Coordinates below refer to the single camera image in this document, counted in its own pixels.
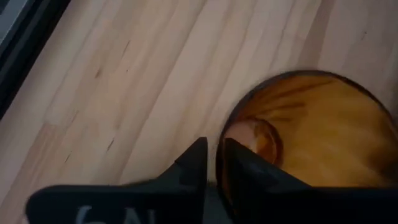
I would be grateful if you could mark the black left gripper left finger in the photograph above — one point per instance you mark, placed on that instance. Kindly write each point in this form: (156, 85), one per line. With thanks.
(174, 199)

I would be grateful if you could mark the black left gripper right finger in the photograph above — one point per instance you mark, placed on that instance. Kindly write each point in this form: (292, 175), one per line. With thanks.
(267, 193)

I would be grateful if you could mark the brown wooden bowl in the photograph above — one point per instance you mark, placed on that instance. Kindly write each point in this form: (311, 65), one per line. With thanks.
(329, 130)

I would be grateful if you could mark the black aluminium table frame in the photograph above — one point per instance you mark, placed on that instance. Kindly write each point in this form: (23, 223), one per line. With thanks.
(18, 46)

